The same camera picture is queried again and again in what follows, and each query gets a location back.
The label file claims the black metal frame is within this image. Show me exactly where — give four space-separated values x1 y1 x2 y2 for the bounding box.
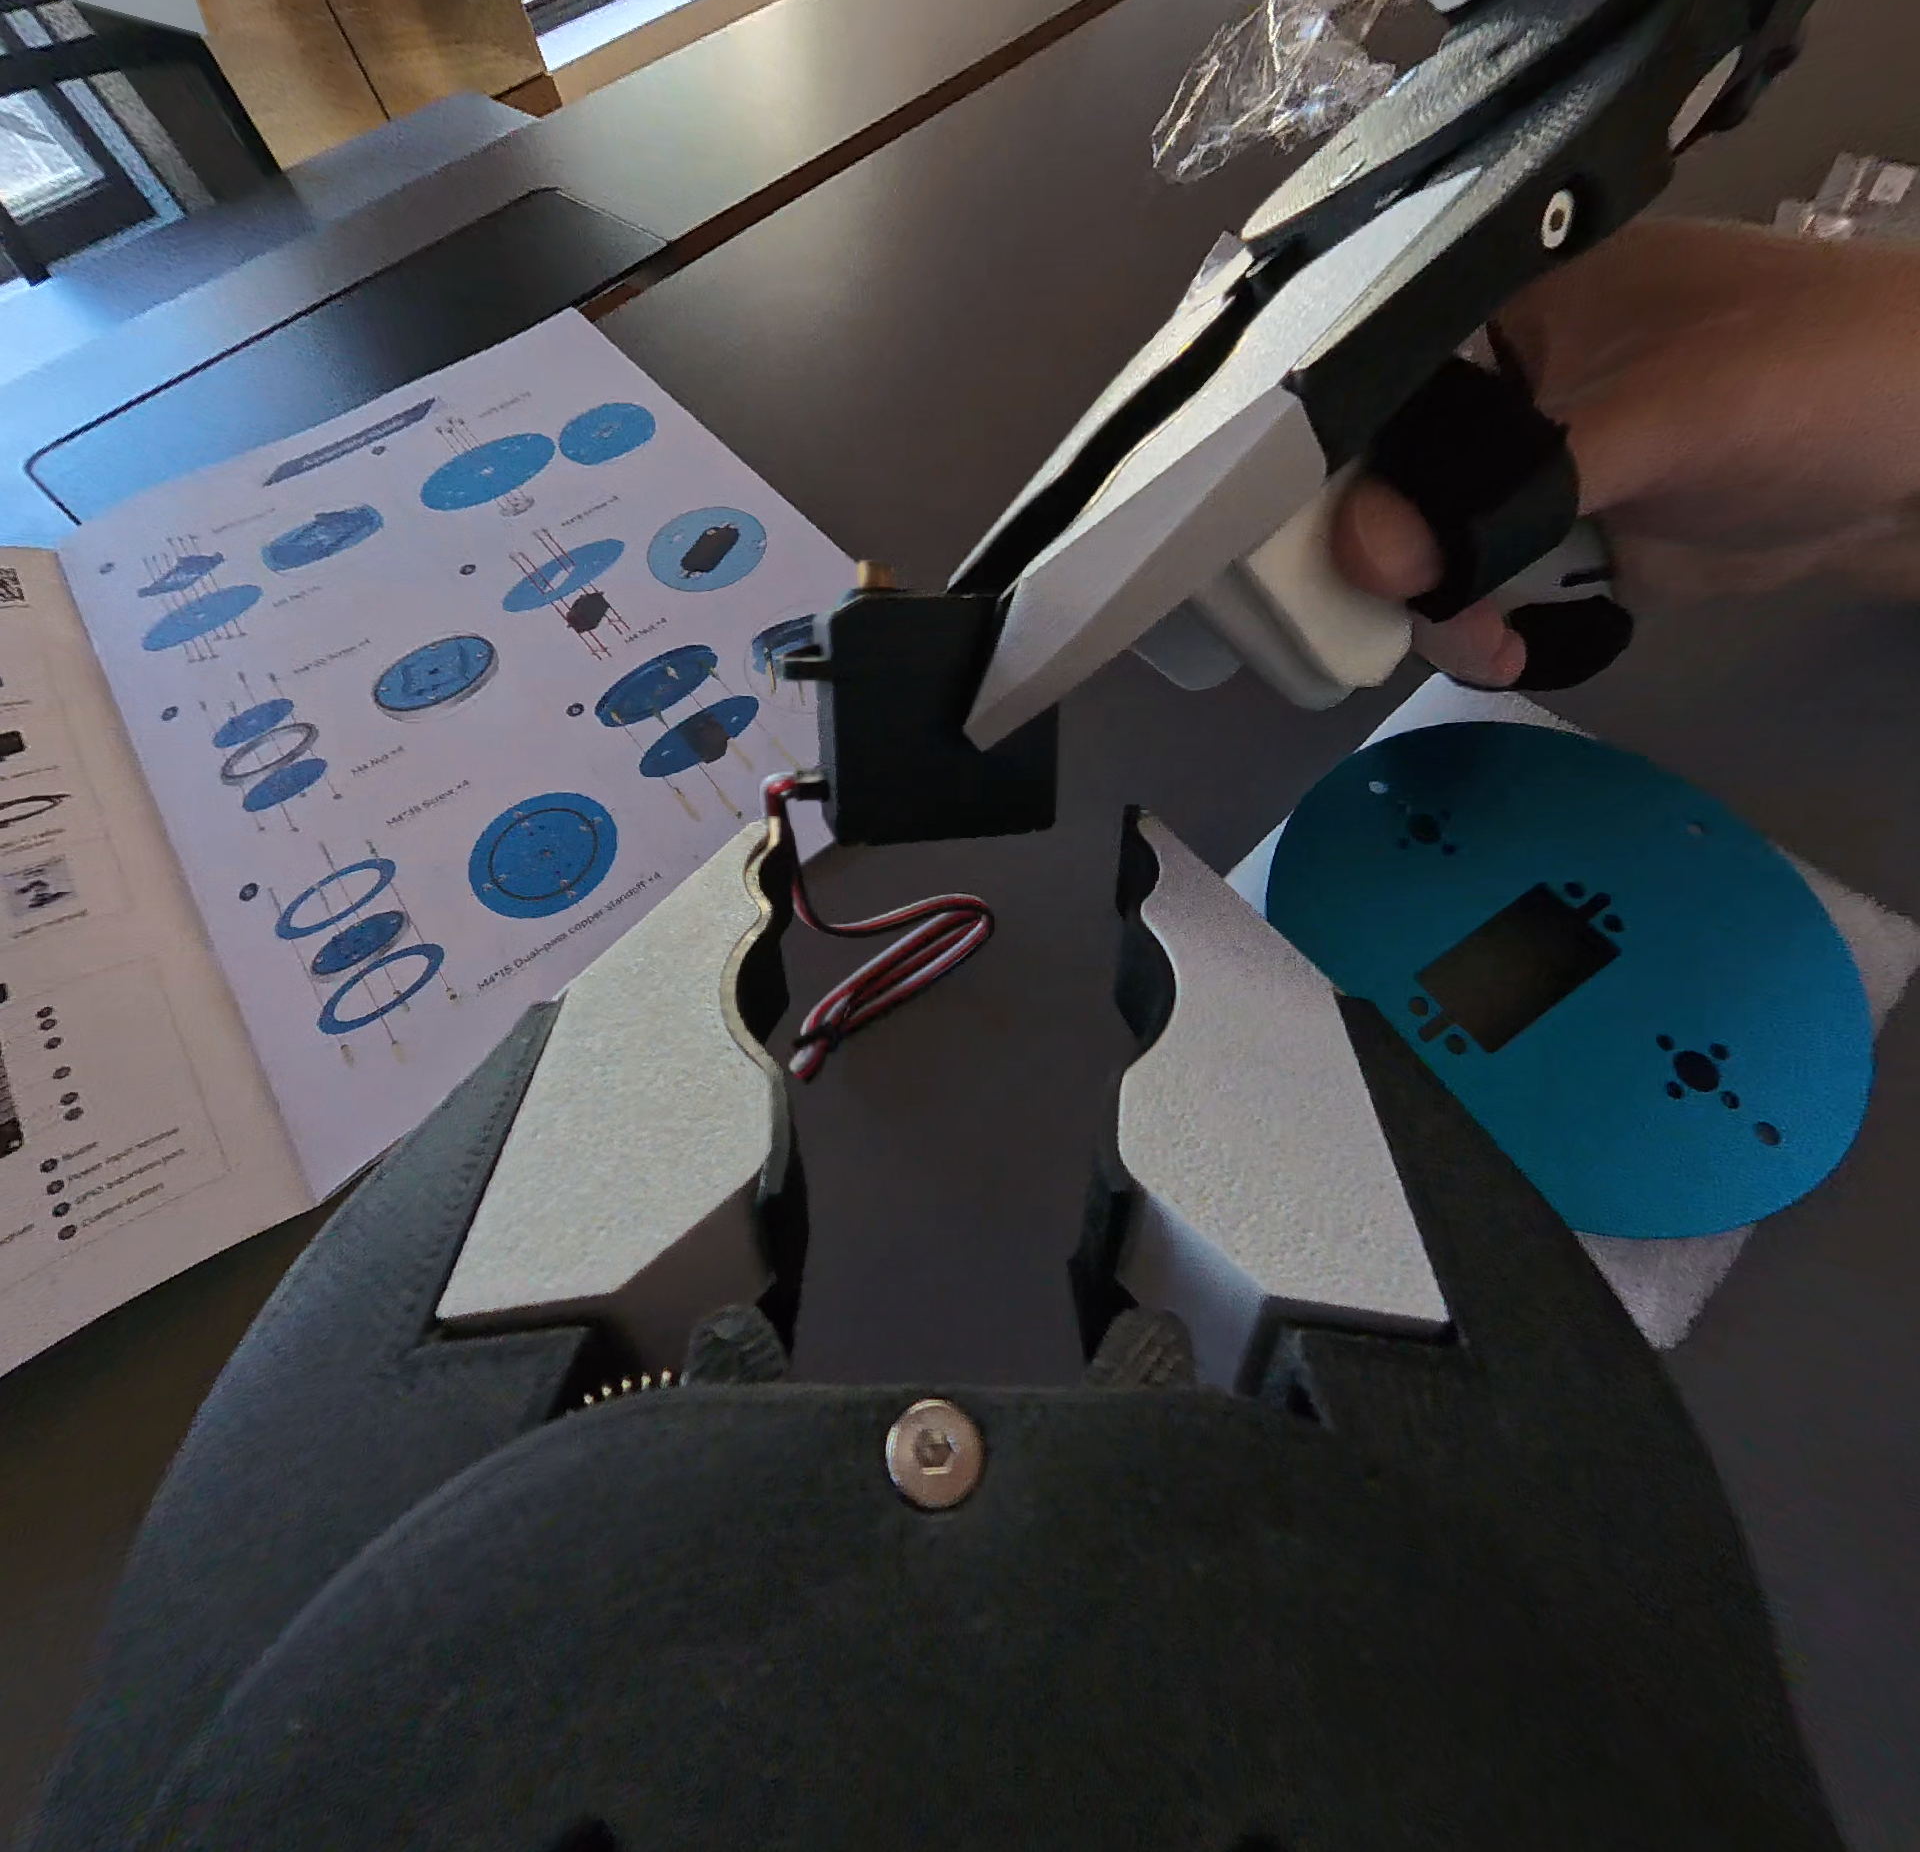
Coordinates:
0 0 280 287

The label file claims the crumpled clear plastic bag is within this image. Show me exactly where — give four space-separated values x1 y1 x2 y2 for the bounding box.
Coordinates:
1153 0 1449 180

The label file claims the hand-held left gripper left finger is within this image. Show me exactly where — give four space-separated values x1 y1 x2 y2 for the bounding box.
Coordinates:
431 820 811 1351

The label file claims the black servo motor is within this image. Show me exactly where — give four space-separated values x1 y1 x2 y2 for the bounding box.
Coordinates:
781 554 1059 848

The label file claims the dark desk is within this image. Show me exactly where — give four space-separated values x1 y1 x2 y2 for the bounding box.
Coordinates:
0 0 1920 1852

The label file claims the red white black servo cable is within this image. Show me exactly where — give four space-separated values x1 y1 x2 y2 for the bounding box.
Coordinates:
762 772 994 1086

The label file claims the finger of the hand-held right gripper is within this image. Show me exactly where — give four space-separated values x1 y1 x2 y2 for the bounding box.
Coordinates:
948 60 1564 603
964 169 1520 751

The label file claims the clear plastic parts bag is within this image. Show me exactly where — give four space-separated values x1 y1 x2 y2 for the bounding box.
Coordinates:
1770 153 1920 241

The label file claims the person's right hand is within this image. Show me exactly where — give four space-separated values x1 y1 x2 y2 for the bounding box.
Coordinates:
1326 215 1920 690

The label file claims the open instruction booklet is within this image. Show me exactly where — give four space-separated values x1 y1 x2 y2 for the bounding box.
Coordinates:
0 306 864 1379

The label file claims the wooden cabinet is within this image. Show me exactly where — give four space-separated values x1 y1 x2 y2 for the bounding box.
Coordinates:
187 0 559 171

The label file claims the white foam sheet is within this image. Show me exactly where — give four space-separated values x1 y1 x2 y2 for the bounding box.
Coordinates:
1220 690 1920 1351

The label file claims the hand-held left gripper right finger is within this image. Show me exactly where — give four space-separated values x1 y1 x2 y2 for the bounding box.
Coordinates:
1065 807 1460 1395

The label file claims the blue round metal plate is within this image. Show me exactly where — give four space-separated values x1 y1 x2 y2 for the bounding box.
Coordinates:
1263 721 1879 1242

